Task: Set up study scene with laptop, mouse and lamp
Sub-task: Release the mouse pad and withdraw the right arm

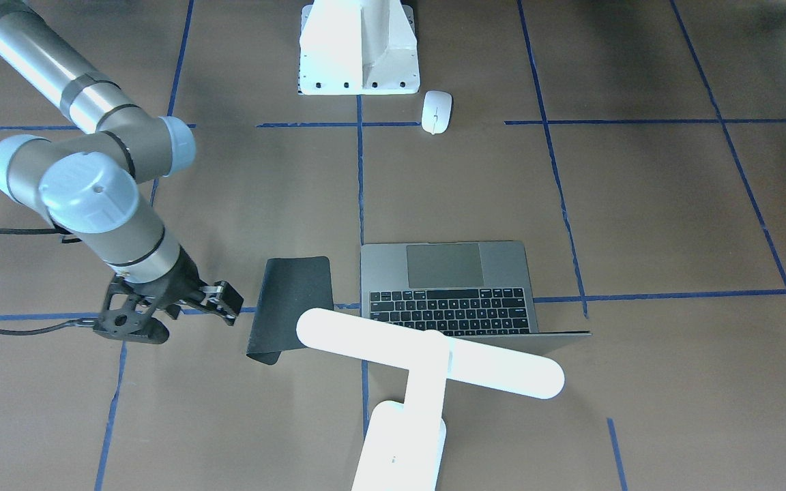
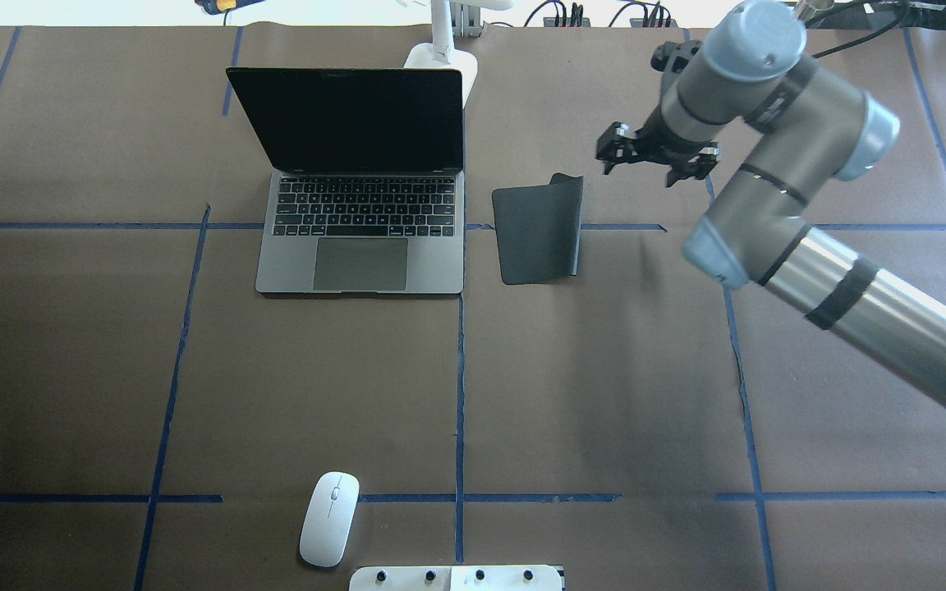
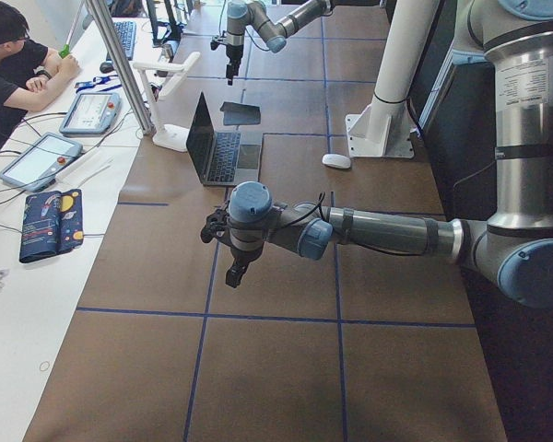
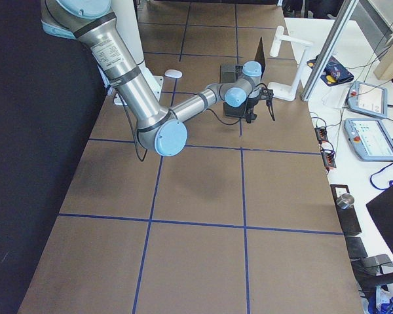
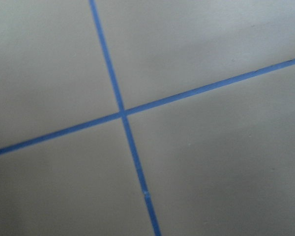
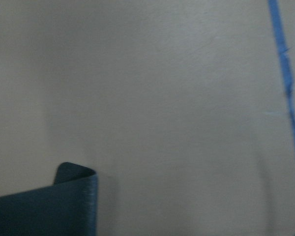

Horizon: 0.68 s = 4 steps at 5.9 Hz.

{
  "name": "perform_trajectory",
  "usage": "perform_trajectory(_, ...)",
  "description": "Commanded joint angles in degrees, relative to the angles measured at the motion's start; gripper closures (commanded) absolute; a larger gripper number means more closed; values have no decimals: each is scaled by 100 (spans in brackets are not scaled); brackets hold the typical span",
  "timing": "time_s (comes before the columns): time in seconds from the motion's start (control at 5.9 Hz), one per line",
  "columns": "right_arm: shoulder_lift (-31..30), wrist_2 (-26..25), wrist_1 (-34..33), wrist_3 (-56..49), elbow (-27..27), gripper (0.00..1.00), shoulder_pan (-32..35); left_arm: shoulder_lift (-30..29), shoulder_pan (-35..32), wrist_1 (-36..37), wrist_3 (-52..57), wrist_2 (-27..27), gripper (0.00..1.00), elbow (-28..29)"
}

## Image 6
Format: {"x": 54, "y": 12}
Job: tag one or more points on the black mouse pad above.
{"x": 66, "y": 208}

